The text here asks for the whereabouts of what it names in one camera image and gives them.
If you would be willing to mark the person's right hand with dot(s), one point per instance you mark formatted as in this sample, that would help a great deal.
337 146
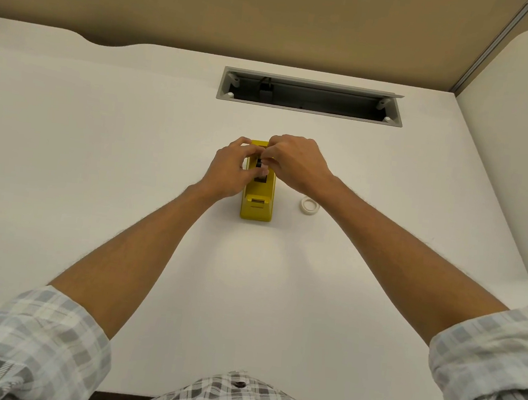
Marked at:
303 164

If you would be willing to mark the person's left hand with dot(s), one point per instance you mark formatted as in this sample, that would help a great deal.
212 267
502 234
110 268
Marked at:
223 172

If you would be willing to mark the person's right thumb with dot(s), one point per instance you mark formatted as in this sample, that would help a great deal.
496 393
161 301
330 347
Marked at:
272 166

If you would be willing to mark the person's left thumb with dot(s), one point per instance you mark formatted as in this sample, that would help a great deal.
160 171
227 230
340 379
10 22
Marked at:
253 175

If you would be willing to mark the black tape spool core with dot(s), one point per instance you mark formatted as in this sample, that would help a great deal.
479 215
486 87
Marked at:
261 174

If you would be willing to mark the yellow tape dispenser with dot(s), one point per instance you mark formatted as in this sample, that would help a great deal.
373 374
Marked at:
257 206

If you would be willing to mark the person's left forearm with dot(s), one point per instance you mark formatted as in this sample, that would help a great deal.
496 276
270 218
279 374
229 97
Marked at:
136 247

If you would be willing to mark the person's right forearm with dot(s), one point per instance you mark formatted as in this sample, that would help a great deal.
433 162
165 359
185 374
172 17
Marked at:
403 259

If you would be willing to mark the white tape roll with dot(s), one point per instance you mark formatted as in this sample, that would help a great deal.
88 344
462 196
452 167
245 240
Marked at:
304 209

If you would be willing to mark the black power plug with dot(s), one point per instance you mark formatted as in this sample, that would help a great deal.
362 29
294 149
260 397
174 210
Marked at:
266 89

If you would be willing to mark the grey plaid shirt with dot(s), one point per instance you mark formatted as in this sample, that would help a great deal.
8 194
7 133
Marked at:
27 351

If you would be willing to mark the grey metal partition post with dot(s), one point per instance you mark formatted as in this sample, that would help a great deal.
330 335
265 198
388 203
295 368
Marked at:
489 49

